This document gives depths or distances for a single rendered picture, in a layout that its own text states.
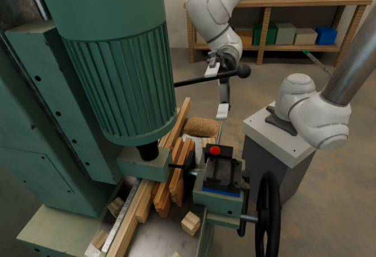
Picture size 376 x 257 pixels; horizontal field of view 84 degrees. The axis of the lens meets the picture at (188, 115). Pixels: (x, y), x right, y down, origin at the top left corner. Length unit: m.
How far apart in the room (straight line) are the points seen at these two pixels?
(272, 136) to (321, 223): 0.81
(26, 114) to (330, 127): 0.93
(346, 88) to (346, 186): 1.22
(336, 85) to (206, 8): 0.54
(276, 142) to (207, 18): 0.68
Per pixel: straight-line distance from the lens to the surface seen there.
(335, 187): 2.00
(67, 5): 0.34
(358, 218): 1.92
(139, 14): 0.33
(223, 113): 0.62
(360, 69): 0.90
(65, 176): 0.64
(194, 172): 0.64
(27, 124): 0.54
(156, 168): 0.57
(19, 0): 0.51
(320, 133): 0.96
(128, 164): 0.61
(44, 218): 0.91
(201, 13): 0.78
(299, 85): 1.07
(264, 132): 1.18
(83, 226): 0.83
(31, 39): 0.44
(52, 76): 0.46
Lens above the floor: 1.48
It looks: 39 degrees down
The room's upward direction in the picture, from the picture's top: 4 degrees counter-clockwise
